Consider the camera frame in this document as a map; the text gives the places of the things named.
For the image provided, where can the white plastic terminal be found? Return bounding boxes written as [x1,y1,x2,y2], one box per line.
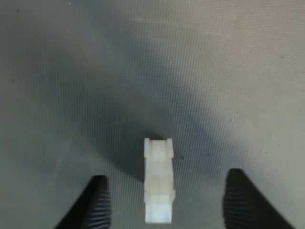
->
[143,137,176,225]

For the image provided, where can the dark grey mat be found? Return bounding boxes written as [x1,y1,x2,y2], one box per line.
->
[0,0,305,229]

